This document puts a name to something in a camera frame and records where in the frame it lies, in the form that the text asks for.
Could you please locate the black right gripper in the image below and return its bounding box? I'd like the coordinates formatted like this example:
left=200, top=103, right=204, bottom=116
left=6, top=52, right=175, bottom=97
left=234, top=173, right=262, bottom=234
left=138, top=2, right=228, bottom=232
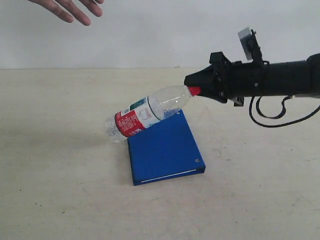
left=183, top=51, right=263, bottom=107

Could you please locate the clear plastic water bottle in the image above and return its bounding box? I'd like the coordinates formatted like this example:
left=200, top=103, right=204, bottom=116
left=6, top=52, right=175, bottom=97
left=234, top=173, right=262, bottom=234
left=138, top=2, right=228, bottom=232
left=104, top=85, right=201, bottom=143

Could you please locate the blue binder notebook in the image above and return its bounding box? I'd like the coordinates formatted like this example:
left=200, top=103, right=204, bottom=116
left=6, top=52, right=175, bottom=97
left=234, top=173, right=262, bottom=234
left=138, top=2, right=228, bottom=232
left=127, top=110, right=206, bottom=186

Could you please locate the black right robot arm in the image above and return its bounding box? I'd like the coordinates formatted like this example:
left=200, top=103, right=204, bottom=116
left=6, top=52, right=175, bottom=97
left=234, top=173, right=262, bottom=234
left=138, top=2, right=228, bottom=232
left=184, top=52, right=320, bottom=107

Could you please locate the person's bare hand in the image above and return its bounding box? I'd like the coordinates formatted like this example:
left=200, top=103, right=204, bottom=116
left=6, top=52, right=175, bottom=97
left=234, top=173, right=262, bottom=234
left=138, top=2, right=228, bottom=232
left=29, top=0, right=105, bottom=27

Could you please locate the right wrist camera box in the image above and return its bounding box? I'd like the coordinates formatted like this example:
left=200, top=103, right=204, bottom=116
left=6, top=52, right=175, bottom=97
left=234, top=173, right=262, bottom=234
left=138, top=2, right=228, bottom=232
left=238, top=27, right=263, bottom=63

